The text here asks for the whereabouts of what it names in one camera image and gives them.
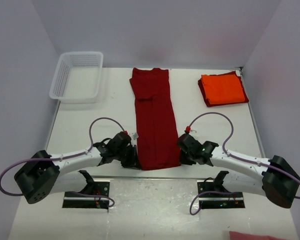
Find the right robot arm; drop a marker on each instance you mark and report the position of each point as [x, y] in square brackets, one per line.
[273, 178]

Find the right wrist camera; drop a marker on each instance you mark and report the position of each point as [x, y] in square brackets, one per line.
[189, 130]

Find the folded orange t shirt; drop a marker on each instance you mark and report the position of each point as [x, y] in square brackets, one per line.
[221, 87]

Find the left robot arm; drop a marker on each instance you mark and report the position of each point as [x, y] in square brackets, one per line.
[47, 174]

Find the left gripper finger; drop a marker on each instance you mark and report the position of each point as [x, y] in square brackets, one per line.
[133, 152]
[131, 161]

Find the white plastic basket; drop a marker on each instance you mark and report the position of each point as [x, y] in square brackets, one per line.
[77, 77]

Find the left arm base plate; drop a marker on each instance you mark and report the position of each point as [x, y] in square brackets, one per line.
[93, 196]

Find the folded dark red t shirt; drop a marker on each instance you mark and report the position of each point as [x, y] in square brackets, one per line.
[242, 98]

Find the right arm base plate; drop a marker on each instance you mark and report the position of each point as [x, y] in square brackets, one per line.
[218, 201]

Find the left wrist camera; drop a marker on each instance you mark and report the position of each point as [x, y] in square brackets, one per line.
[133, 136]

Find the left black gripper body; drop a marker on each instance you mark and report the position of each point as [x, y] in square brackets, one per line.
[120, 153]

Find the dark red t shirt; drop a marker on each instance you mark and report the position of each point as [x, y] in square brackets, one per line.
[155, 119]
[242, 98]

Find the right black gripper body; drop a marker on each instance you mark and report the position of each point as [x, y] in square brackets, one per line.
[191, 155]

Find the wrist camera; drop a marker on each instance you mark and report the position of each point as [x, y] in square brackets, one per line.
[133, 136]
[189, 130]

